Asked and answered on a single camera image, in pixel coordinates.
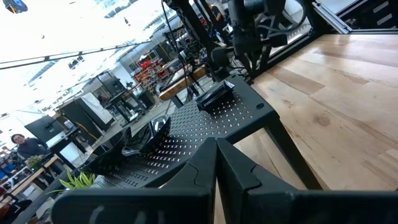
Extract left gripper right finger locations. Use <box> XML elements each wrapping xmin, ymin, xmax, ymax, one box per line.
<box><xmin>216</xmin><ymin>138</ymin><xmax>298</xmax><ymax>224</ymax></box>

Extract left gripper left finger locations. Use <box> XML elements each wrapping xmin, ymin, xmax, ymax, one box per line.
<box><xmin>145</xmin><ymin>136</ymin><xmax>218</xmax><ymax>190</ymax></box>

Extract black leaf-shaped plate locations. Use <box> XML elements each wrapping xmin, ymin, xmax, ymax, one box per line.
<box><xmin>136</xmin><ymin>114</ymin><xmax>172</xmax><ymax>150</ymax></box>
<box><xmin>121</xmin><ymin>132</ymin><xmax>156</xmax><ymax>157</ymax></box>

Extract small black square plate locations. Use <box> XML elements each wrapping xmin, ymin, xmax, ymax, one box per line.
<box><xmin>195</xmin><ymin>80</ymin><xmax>236</xmax><ymax>112</ymax></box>

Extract deep black square plate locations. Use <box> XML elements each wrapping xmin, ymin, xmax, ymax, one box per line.
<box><xmin>80</xmin><ymin>126</ymin><xmax>133</xmax><ymax>175</ymax></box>

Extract black perforated metal shelf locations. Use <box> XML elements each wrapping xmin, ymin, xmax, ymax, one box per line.
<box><xmin>90</xmin><ymin>74</ymin><xmax>323</xmax><ymax>190</ymax></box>

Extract wooden workbench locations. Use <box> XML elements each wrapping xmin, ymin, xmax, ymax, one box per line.
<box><xmin>158</xmin><ymin>67</ymin><xmax>208</xmax><ymax>102</ymax></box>

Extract red parts bin rack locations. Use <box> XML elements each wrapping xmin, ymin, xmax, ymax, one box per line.
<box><xmin>132</xmin><ymin>58</ymin><xmax>170</xmax><ymax>83</ymax></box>

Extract green plant in white pot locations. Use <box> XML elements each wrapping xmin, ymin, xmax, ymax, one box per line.
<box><xmin>46</xmin><ymin>169</ymin><xmax>97</xmax><ymax>195</ymax></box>

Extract large black monitor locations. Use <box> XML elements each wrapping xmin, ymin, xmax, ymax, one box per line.
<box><xmin>24</xmin><ymin>114</ymin><xmax>66</xmax><ymax>143</ymax></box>

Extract small green desk plant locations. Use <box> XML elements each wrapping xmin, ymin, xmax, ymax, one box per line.
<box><xmin>25</xmin><ymin>154</ymin><xmax>44</xmax><ymax>171</ymax></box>

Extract person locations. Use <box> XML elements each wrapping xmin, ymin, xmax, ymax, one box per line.
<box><xmin>11</xmin><ymin>133</ymin><xmax>48</xmax><ymax>160</ymax></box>

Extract silver aluminium extrusion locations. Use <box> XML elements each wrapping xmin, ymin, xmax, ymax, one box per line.
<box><xmin>312</xmin><ymin>0</ymin><xmax>354</xmax><ymax>34</ymax></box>

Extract long overhead light bar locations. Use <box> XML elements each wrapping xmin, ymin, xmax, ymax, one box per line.
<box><xmin>0</xmin><ymin>39</ymin><xmax>153</xmax><ymax>71</ymax></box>

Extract right side equipment cart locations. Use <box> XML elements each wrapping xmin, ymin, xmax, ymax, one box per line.
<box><xmin>337</xmin><ymin>0</ymin><xmax>398</xmax><ymax>32</ymax></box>

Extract black metal table frame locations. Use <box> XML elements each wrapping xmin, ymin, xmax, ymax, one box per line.
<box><xmin>245</xmin><ymin>18</ymin><xmax>330</xmax><ymax>82</ymax></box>

